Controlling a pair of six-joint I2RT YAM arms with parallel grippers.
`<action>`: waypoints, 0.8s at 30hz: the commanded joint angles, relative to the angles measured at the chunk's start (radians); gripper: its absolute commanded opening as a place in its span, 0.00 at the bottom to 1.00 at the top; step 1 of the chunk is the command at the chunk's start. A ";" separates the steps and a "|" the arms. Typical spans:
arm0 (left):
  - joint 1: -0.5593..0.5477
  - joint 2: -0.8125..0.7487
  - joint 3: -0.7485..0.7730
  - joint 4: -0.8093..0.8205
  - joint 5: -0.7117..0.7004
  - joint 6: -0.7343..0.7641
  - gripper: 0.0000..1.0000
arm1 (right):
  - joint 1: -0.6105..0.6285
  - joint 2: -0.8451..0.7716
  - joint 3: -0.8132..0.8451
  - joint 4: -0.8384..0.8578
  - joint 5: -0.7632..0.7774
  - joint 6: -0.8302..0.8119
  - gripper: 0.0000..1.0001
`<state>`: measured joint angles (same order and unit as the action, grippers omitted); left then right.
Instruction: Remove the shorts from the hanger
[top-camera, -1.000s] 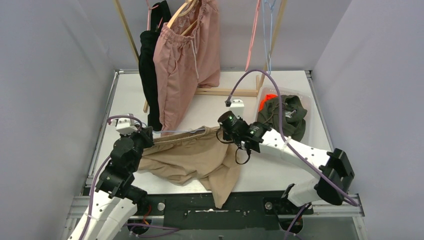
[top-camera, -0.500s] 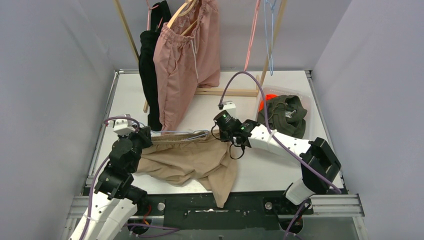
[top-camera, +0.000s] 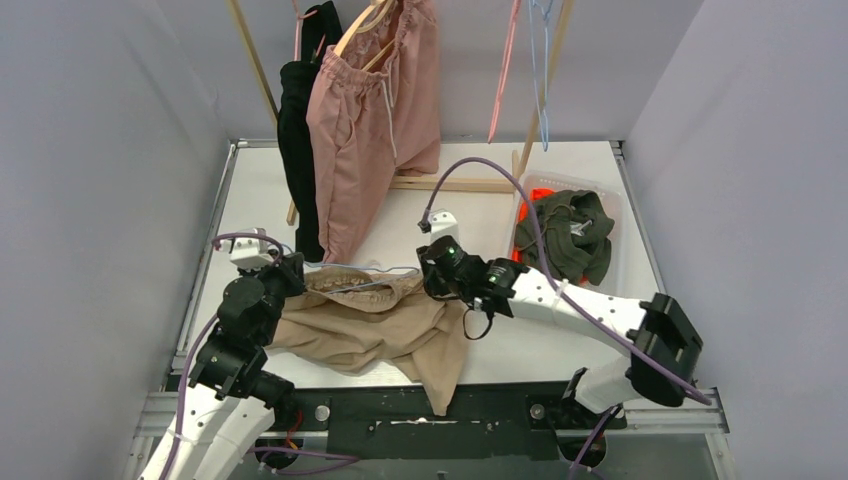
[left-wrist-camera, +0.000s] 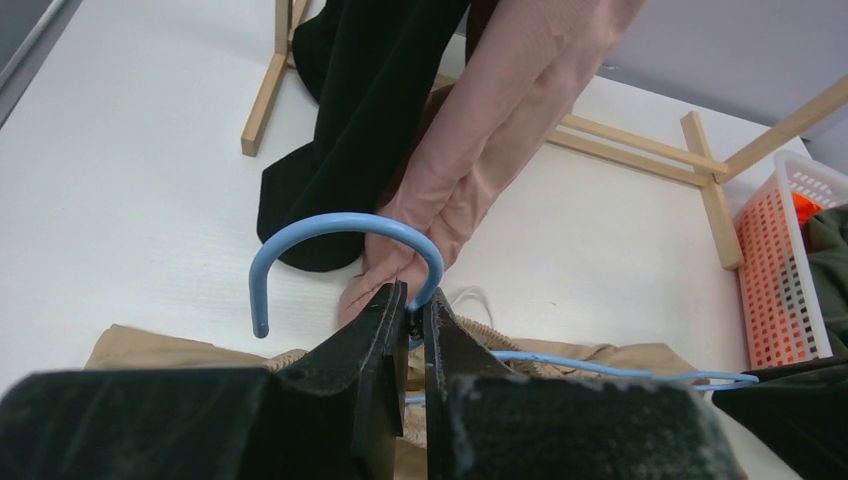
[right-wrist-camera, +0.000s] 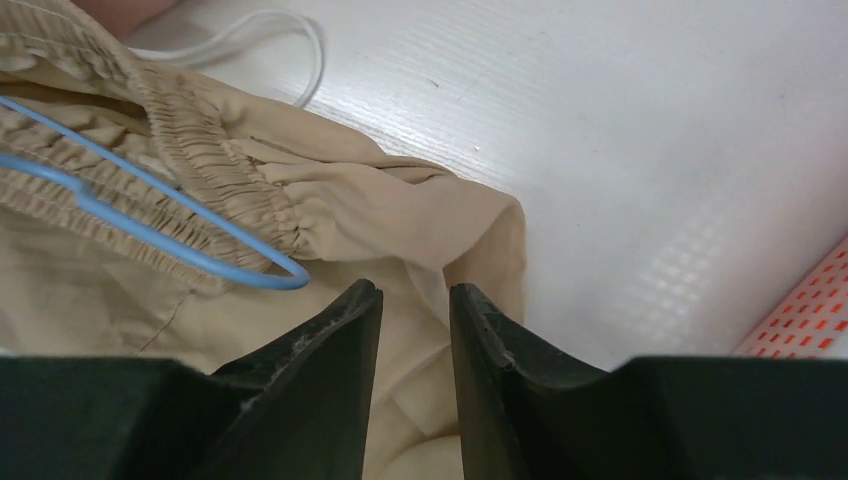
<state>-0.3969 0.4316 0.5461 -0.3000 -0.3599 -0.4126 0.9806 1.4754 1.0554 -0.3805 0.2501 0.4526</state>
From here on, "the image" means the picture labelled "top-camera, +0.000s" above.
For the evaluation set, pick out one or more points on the black shorts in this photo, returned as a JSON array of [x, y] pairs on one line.
[[297, 80]]

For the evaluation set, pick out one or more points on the wooden hanger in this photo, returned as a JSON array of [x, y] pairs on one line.
[[371, 17]]

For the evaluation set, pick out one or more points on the olive green shorts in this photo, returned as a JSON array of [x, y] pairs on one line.
[[575, 232]]

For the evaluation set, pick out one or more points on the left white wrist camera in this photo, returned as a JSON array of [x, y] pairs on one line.
[[248, 253]]

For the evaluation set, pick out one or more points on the pink hanger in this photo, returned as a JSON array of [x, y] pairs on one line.
[[504, 69], [310, 33]]

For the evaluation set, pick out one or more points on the pink hanger on black shorts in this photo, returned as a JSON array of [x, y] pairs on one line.
[[310, 33]]

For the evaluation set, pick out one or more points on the wooden clothes rack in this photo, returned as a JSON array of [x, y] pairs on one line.
[[520, 158]]

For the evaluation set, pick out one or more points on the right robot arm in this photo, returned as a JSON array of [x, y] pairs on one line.
[[658, 345]]

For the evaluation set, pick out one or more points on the light blue wire hanger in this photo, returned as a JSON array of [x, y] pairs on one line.
[[539, 19]]

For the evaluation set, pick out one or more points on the white plastic basket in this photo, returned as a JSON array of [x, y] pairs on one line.
[[612, 202]]

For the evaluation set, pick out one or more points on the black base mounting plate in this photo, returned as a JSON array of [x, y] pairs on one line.
[[398, 423]]

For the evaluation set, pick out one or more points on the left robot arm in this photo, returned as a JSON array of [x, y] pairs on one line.
[[226, 398]]

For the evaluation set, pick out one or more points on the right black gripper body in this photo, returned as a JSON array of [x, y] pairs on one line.
[[439, 285]]

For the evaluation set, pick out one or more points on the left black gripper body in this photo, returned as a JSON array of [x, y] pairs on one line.
[[291, 273]]

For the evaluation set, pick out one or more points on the beige shorts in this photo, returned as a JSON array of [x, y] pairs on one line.
[[399, 323]]

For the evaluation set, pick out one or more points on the pink shorts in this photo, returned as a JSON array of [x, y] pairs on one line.
[[373, 114]]

